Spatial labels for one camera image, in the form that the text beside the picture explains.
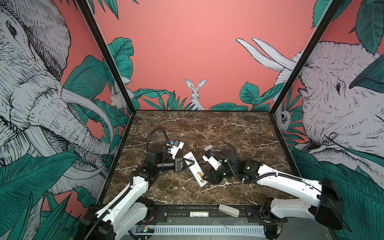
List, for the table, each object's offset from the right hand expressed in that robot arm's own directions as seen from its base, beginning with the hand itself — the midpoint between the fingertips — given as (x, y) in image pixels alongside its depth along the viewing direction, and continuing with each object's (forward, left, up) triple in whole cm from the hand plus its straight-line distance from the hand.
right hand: (203, 175), depth 72 cm
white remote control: (+2, +4, +2) cm, 5 cm away
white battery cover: (+26, -5, -17) cm, 31 cm away
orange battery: (-1, +1, 0) cm, 1 cm away
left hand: (+4, +5, +5) cm, 8 cm away
